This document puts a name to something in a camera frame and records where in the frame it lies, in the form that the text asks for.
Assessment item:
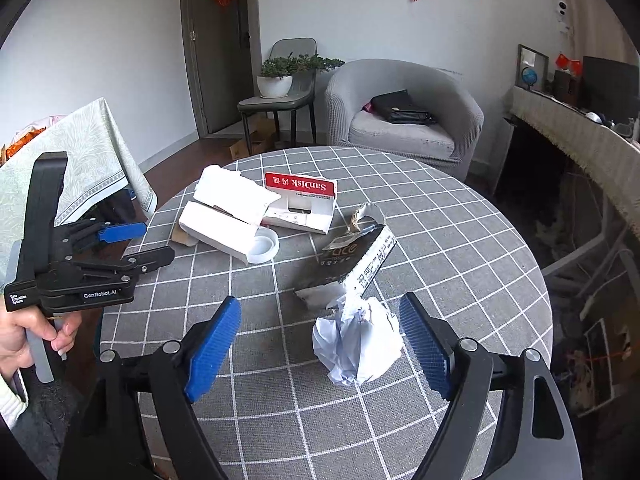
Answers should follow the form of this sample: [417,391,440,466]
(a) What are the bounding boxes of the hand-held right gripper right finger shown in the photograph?
[399,291,583,480]

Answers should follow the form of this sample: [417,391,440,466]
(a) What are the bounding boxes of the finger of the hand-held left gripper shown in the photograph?
[65,246,176,281]
[60,219,147,251]

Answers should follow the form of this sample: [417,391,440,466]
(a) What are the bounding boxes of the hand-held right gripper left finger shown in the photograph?
[57,295,243,480]

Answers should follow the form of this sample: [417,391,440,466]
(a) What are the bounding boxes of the white paper ball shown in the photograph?
[312,294,403,387]

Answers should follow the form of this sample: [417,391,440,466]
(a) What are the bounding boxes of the torn grey cardboard piece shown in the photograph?
[347,202,387,235]

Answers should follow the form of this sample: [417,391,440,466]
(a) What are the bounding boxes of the red and white card packaging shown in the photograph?
[261,171,337,235]

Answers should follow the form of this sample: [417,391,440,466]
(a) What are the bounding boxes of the person's left hand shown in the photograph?
[0,305,82,377]

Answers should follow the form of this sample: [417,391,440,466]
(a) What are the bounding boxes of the small brown cardboard piece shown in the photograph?
[170,222,198,247]

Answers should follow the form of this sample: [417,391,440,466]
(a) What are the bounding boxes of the white foam box piece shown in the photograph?
[178,201,261,265]
[194,165,282,226]

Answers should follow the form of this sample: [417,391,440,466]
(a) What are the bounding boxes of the table with pale green cloth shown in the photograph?
[0,97,158,256]

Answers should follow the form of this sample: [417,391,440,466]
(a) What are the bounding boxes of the round table with grey checked cloth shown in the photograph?
[97,146,553,480]

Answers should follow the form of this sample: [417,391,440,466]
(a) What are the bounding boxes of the white round lid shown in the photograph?
[248,227,280,263]

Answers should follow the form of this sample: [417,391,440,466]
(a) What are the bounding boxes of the torn black packaging box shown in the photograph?
[294,225,398,311]

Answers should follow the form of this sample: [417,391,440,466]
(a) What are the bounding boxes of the orange snack packets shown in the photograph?
[0,115,66,161]

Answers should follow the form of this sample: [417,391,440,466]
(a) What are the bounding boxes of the person's dark fuzzy clothing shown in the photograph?
[10,377,103,480]

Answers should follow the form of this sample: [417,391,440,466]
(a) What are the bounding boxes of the cardboard box on floor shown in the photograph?
[229,117,277,160]

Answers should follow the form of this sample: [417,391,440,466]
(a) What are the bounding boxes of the dark grey door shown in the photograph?
[180,0,263,140]

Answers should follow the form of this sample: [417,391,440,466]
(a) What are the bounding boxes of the potted plant in white pot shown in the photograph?
[256,52,346,99]

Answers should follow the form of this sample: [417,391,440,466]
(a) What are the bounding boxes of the grey armchair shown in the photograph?
[324,59,485,183]

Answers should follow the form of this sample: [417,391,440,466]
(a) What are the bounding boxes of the black handbag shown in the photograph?
[370,90,437,126]

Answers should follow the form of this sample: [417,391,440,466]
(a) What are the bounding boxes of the grey-green dining chair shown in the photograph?
[237,37,318,157]

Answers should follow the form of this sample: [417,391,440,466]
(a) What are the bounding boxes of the desk with beige fringed cloth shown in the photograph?
[509,85,640,241]

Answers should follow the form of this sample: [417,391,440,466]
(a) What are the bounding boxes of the dark box on desk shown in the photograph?
[552,70,581,103]

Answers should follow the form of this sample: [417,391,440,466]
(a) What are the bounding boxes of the black monitor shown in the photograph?
[580,56,640,116]

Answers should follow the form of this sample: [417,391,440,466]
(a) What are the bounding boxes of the white security camera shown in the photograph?
[554,0,573,36]

